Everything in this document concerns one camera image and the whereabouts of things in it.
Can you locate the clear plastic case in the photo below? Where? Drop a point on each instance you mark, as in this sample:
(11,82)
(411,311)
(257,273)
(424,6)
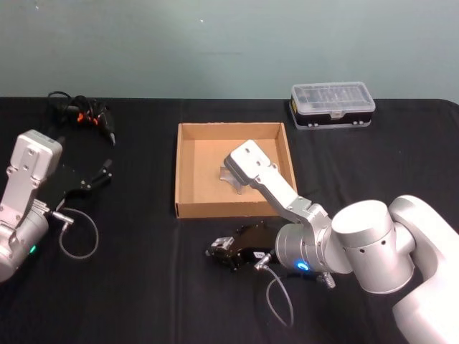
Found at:
(331,104)

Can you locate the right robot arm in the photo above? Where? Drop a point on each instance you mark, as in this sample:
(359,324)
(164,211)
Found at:
(369,243)

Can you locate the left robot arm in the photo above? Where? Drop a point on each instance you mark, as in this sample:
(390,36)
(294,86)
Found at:
(25,186)

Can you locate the black table cloth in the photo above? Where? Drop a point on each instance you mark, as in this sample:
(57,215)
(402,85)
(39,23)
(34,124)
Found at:
(143,294)

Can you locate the shallow brown cardboard tray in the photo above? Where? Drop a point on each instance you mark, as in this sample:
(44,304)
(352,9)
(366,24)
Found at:
(204,161)

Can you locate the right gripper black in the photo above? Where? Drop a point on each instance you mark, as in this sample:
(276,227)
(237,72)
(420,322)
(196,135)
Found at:
(256,243)

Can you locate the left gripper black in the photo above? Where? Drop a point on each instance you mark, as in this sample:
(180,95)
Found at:
(61,182)

